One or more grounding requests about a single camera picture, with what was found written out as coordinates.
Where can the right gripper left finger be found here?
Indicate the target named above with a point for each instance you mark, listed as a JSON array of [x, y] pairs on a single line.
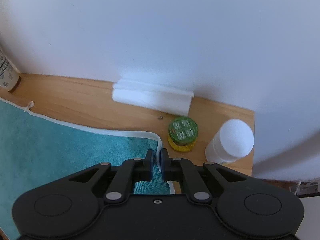
[[125, 176]]

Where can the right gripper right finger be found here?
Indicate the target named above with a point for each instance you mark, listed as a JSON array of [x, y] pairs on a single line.
[[185, 172]]

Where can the teal towel white trim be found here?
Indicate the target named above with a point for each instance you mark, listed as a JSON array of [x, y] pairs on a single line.
[[36, 150]]

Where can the green lid yellow tin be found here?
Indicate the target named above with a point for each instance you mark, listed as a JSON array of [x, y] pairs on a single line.
[[182, 134]]

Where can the white pill bottle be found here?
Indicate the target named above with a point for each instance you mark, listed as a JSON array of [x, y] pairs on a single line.
[[233, 141]]

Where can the red lid patterned tumbler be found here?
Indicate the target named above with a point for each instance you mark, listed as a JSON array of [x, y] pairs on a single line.
[[9, 78]]

